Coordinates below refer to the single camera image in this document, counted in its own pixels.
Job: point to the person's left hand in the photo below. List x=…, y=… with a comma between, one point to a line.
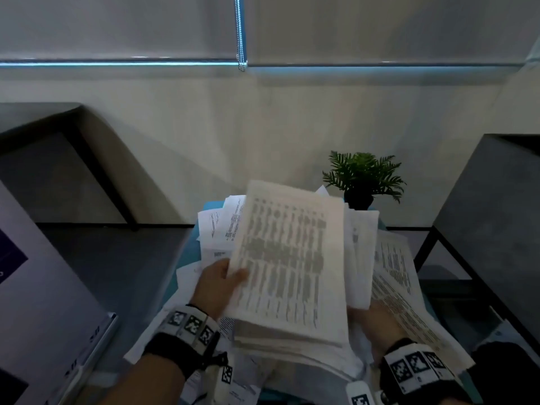
x=213, y=291

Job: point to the person's right hand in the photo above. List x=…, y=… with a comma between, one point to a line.
x=379, y=333

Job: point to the printed papers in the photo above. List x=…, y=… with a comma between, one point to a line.
x=396, y=269

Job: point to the stack of collected papers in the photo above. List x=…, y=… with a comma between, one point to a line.
x=291, y=248

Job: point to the person's black trouser leg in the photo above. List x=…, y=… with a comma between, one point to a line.
x=510, y=375

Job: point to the black left wristband marker tags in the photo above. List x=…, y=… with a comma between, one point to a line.
x=187, y=324

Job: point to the black wristband marker tags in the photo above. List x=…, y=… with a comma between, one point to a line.
x=415, y=362
x=187, y=324

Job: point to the black right wristband marker tags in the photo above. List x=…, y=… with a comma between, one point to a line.
x=415, y=362

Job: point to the green potted fern plant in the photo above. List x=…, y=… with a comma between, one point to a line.
x=358, y=198

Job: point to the dark grey black-framed desk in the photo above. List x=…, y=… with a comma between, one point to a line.
x=29, y=115

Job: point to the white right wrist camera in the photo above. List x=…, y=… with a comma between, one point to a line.
x=360, y=398

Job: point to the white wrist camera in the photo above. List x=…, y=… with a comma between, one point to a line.
x=227, y=374
x=360, y=398

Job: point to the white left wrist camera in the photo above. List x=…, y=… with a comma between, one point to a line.
x=227, y=374

